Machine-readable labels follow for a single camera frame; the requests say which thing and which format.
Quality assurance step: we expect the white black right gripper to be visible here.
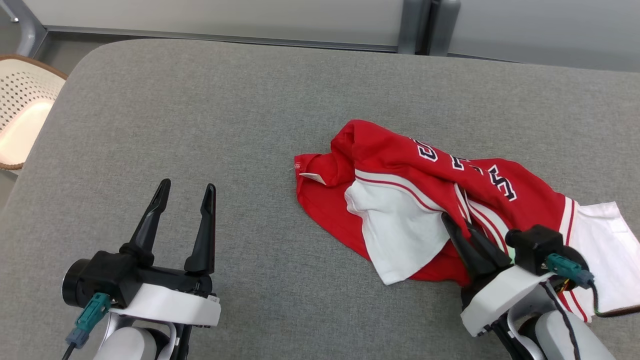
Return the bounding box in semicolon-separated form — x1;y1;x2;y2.
441;212;554;338

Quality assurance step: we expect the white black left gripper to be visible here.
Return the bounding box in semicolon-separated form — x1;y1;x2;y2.
109;178;222;328

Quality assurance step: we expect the red and white jersey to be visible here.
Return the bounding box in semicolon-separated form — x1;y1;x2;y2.
293;119;640;324

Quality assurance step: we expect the grey curved metal leg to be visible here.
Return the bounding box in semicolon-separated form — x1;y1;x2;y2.
0;0;49;57

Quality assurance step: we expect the black cable with teal plug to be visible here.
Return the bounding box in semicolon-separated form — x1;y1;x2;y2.
544;252;640;319
61;292;112;360

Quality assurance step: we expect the black braided cable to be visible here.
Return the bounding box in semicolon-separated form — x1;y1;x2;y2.
539;281;582;360

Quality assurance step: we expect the grey baseboard rail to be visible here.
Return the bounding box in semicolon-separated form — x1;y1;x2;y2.
44;25;401;54

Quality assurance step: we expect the grey metal post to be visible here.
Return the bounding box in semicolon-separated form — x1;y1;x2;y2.
397;0;434;55
429;0;462;57

